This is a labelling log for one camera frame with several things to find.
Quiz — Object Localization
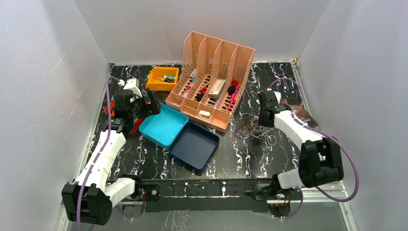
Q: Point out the thin cables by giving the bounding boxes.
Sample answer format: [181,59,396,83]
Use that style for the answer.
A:
[232,112,277,148]

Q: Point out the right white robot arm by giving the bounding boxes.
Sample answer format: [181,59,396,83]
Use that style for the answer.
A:
[258,90,344,199]

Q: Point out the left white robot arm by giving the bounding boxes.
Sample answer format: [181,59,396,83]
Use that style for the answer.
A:
[62,90,161,225]

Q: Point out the orange plastic tray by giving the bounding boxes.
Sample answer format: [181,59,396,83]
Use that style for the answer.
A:
[101,101,145,138]

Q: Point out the teal plastic tray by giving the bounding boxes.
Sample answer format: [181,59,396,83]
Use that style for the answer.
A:
[139,103,189,150]

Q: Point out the brown book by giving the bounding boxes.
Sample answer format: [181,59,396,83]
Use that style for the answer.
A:
[280,97,319,128]

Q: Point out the yellow plastic bin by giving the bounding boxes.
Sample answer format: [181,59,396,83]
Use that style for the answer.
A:
[145,66,179,91]

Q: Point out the markers in yellow bin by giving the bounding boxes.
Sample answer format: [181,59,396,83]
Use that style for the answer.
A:
[154,76,176,83]

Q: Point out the pink pen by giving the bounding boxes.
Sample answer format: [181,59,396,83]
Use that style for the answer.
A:
[227,85,240,111]

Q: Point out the red black bottle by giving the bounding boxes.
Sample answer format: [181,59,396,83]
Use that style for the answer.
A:
[227,80,239,96]

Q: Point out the white stapler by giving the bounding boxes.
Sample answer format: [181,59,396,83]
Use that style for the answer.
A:
[198,110,211,119]

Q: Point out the white pink box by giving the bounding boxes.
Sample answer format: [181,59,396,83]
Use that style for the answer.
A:
[209,78,226,99]

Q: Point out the dark blue plastic tray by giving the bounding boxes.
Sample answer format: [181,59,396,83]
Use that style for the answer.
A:
[169,122,220,175]

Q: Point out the peach file organizer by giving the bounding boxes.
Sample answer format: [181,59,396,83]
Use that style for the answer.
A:
[166,32,255,132]

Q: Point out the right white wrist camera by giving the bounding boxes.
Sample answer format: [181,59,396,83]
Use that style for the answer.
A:
[267,88,281,104]

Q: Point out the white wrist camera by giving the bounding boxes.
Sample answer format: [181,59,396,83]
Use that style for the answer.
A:
[123,78,142,97]
[267,88,281,104]

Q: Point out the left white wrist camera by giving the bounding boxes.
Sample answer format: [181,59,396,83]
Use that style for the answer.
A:
[123,78,142,97]

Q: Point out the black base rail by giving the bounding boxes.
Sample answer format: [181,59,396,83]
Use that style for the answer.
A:
[108,178,306,220]

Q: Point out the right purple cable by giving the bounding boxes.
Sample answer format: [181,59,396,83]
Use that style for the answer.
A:
[267,77,360,219]

